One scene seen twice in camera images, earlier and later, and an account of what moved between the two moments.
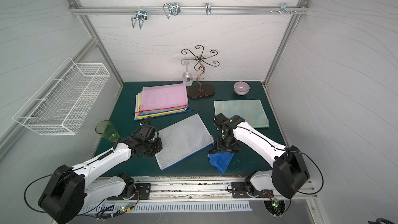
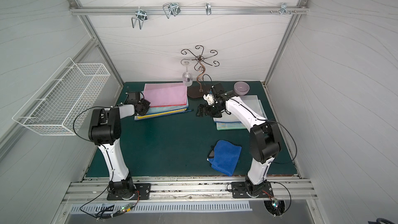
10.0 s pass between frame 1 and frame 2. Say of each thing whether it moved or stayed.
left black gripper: moved
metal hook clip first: stayed
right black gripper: moved
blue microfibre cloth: moved
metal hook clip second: stayed
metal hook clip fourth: stayed
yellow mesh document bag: stayed
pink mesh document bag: stayed
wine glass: stayed
